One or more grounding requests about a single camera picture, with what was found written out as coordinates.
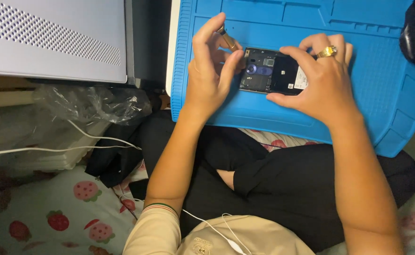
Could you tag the person's left hand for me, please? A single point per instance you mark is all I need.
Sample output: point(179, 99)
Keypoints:
point(202, 85)

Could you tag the person's right hand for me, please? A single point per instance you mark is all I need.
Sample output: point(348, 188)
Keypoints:
point(327, 88)

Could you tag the gold screwdriver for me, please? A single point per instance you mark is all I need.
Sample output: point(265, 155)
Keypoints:
point(228, 40)

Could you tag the black smartphone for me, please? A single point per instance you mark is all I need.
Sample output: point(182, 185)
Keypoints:
point(260, 76)

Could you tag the blue silicone repair mat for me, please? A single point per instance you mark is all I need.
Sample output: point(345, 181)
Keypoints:
point(370, 88)

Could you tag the white board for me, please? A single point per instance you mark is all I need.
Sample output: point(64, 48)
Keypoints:
point(172, 46)

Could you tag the clear plastic bag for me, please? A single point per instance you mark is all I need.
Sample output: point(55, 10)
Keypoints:
point(94, 104)

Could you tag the black cloth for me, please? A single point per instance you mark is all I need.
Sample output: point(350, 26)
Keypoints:
point(115, 159)

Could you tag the black trousers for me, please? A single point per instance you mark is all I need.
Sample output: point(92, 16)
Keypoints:
point(281, 212)

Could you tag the silver perforated computer case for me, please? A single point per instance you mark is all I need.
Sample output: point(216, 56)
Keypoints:
point(51, 35)

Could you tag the white plastic-wrapped stack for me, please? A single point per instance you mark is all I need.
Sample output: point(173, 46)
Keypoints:
point(51, 161)

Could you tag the strawberry print bedsheet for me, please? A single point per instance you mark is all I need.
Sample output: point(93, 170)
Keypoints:
point(69, 212)

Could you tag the beige wooden shelf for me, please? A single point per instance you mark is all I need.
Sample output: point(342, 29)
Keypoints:
point(2, 99)

